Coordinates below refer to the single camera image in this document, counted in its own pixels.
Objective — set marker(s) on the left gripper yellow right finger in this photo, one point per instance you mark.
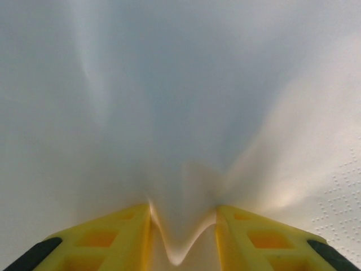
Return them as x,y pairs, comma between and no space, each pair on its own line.
268,245

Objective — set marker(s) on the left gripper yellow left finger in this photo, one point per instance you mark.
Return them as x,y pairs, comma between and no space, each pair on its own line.
98,245

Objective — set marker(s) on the white paper napkin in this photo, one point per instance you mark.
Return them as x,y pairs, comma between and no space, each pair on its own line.
180,84

